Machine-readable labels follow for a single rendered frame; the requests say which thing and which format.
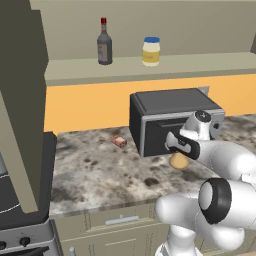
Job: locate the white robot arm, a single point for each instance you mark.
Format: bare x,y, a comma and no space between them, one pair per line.
226,160

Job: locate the mayonnaise jar with blue lid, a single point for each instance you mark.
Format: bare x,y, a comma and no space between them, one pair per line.
151,53

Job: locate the dark oil and vinegar bottle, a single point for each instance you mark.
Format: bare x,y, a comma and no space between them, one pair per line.
104,46

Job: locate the olive cabinet door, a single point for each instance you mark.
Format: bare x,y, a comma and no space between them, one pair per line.
20,100

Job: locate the small pink wrapped bar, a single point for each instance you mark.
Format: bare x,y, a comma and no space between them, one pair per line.
119,141

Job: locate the black toaster oven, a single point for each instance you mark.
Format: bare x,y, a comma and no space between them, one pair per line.
156,110

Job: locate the tan round potato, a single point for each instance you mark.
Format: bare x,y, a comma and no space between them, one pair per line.
177,162

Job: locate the olive drawer front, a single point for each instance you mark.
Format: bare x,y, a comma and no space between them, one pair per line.
100,221

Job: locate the olive base cupboard door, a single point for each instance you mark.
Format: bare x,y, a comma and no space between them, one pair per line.
126,243

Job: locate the black and silver stove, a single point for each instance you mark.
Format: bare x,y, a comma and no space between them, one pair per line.
23,220

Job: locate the black stove knob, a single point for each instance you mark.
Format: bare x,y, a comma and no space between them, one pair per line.
24,241
2,245

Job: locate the grey wall socket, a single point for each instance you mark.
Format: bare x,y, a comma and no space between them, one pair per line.
203,90

